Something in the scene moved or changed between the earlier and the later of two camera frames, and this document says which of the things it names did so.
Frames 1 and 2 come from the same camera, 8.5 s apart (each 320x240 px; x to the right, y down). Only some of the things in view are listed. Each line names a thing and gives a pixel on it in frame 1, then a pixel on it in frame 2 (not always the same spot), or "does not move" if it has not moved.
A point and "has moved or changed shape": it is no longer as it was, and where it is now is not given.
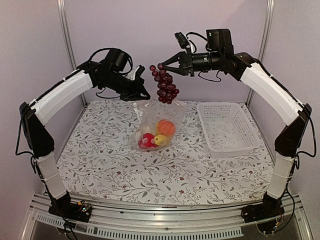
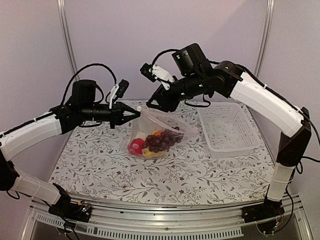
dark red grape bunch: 166,90 -> 160,142
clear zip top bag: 156,124 has moved or changed shape
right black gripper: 179,56 -> 166,104
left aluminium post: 61,4 does not move
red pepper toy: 147,141 -> 135,146
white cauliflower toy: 147,130 -> 140,134
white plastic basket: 227,129 does not move
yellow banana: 161,140 -> 146,152
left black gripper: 135,94 -> 117,116
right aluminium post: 263,40 does not move
